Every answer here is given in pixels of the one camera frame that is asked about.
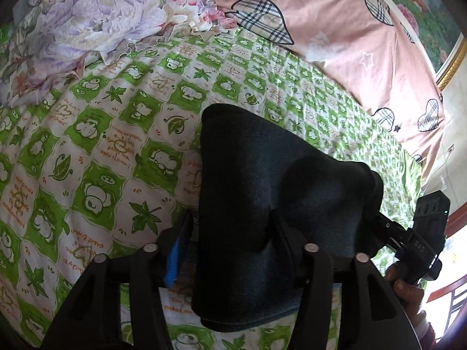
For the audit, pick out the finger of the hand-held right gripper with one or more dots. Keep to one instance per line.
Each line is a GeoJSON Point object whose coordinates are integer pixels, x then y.
{"type": "Point", "coordinates": [388, 228]}

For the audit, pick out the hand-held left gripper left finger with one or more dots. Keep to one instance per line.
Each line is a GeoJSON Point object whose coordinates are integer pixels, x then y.
{"type": "Point", "coordinates": [170, 264]}

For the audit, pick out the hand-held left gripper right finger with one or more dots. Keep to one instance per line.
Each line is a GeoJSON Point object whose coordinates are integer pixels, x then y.
{"type": "Point", "coordinates": [297, 259]}

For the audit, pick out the dark blue pants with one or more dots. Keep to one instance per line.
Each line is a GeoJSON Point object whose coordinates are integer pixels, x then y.
{"type": "Point", "coordinates": [255, 197]}

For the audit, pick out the person's right hand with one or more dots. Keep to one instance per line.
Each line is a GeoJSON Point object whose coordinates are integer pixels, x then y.
{"type": "Point", "coordinates": [408, 291]}

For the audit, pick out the red window railing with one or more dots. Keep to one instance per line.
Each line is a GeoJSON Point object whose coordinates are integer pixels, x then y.
{"type": "Point", "coordinates": [450, 291]}

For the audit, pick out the green checked cartoon bed sheet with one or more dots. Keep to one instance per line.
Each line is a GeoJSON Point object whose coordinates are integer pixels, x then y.
{"type": "Point", "coordinates": [109, 153]}

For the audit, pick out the pink quilt with plaid hearts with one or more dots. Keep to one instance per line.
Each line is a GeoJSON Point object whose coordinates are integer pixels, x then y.
{"type": "Point", "coordinates": [328, 43]}

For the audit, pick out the pale floral quilt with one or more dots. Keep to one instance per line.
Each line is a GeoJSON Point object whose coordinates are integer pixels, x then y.
{"type": "Point", "coordinates": [91, 18]}

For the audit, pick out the gold framed wall picture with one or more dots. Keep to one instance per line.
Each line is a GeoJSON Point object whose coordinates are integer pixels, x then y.
{"type": "Point", "coordinates": [423, 14]}

